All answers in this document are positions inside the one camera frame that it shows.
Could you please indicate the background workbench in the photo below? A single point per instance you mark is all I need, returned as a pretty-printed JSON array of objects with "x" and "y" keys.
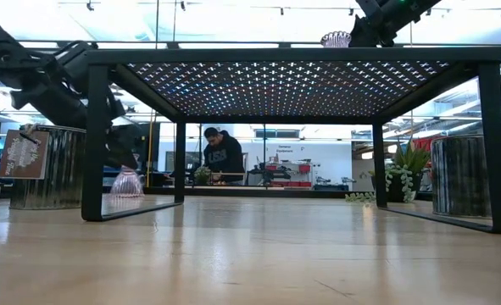
[{"x": 330, "y": 186}]

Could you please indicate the red background box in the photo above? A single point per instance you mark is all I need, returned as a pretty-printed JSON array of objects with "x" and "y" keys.
[{"x": 424, "y": 144}]

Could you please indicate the green artificial potted succulent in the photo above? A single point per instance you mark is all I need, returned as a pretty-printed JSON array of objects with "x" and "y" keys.
[{"x": 398, "y": 188}]

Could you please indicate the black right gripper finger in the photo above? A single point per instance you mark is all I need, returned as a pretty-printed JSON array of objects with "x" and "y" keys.
[{"x": 362, "y": 36}]

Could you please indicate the person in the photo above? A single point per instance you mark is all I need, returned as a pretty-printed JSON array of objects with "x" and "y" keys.
[{"x": 224, "y": 156}]

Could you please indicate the small background potted plant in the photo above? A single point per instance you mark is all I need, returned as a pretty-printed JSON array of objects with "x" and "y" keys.
[{"x": 202, "y": 173}]

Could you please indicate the yellow background pole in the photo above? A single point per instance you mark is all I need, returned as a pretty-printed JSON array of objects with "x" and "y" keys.
[{"x": 150, "y": 148}]

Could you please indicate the dark ribbed silver tin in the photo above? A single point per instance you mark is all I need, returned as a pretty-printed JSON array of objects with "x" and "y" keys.
[{"x": 453, "y": 178}]

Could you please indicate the black background display board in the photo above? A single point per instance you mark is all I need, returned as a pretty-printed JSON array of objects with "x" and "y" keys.
[{"x": 152, "y": 140}]

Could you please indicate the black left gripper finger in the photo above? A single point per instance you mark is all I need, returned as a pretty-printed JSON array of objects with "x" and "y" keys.
[{"x": 118, "y": 140}]

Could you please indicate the grey overhead frame bar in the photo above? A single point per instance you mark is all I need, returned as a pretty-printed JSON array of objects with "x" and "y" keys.
[{"x": 233, "y": 42}]

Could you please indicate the black perforated metal shelf riser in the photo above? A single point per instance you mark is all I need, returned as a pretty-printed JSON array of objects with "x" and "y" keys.
[{"x": 275, "y": 55}]

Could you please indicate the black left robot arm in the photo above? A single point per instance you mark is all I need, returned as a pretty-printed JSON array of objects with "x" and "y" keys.
[{"x": 0, "y": 51}]

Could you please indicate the black table edge rail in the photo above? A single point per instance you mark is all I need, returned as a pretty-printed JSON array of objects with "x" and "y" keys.
[{"x": 233, "y": 192}]

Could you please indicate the black background robot arm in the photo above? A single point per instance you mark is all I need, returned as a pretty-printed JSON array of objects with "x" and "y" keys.
[{"x": 275, "y": 174}]

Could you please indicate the silver tin candle with tag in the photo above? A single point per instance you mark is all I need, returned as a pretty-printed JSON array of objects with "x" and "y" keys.
[{"x": 59, "y": 178}]

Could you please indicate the black ceiling track light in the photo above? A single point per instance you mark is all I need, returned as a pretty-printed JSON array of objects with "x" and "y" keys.
[
  {"x": 90, "y": 6},
  {"x": 282, "y": 11},
  {"x": 182, "y": 5}
]

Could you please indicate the pink ribbed glass candle holder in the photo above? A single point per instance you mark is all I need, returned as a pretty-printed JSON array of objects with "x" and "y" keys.
[
  {"x": 336, "y": 40},
  {"x": 127, "y": 186}
]

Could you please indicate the background shelf with red bins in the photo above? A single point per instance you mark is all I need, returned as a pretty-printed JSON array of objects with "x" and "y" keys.
[{"x": 304, "y": 168}]

